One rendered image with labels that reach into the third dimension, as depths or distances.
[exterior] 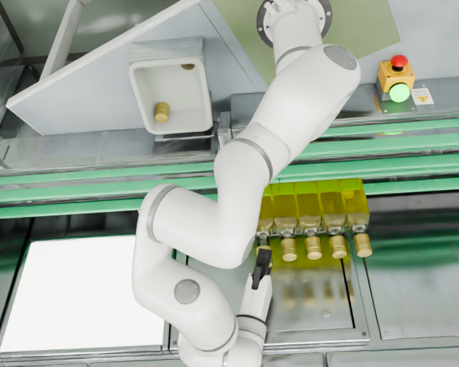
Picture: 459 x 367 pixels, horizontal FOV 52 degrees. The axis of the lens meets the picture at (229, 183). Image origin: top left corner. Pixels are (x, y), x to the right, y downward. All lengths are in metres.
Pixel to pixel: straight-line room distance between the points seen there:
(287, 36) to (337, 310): 0.65
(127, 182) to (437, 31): 0.84
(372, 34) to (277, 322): 0.69
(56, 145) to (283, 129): 0.86
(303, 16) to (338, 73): 0.26
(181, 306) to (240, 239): 0.14
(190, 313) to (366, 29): 0.70
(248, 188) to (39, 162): 0.86
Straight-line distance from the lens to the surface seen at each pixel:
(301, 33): 0.92
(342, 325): 1.19
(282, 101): 0.66
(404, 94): 1.21
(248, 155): 0.64
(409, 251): 1.36
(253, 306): 1.01
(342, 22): 1.06
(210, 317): 0.68
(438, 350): 1.21
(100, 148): 1.34
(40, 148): 1.42
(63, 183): 1.33
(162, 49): 1.14
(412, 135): 1.21
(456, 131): 1.24
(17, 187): 1.38
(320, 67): 0.72
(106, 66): 1.24
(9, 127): 1.89
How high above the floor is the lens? 1.72
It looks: 39 degrees down
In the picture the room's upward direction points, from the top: 179 degrees clockwise
